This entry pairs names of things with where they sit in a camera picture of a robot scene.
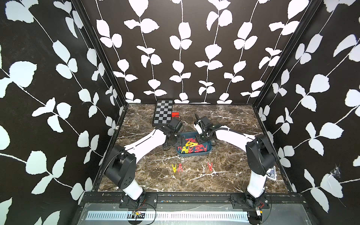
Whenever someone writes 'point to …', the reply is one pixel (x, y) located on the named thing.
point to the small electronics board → (135, 214)
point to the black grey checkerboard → (162, 112)
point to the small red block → (174, 114)
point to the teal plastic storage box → (191, 134)
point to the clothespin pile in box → (191, 146)
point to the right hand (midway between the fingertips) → (196, 137)
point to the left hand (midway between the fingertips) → (179, 141)
